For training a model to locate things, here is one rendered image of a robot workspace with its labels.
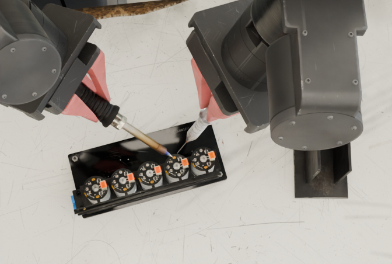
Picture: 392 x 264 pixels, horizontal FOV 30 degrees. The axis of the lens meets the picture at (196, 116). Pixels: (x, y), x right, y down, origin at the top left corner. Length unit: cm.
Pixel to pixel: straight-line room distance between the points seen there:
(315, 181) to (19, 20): 40
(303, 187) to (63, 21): 32
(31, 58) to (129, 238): 32
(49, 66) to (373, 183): 42
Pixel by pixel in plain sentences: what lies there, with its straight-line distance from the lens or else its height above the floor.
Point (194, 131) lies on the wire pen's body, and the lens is 67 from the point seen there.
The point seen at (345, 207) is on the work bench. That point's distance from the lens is 82.
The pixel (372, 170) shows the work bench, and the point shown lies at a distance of 83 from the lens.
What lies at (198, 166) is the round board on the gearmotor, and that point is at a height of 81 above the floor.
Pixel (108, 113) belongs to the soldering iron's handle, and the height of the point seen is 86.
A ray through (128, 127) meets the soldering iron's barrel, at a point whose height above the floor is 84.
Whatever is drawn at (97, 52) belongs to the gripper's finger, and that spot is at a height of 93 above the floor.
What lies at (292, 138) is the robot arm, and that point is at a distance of 46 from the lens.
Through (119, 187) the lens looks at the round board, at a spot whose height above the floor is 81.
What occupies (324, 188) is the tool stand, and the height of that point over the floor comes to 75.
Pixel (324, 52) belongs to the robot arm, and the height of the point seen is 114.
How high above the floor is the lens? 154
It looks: 74 degrees down
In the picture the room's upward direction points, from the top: 5 degrees clockwise
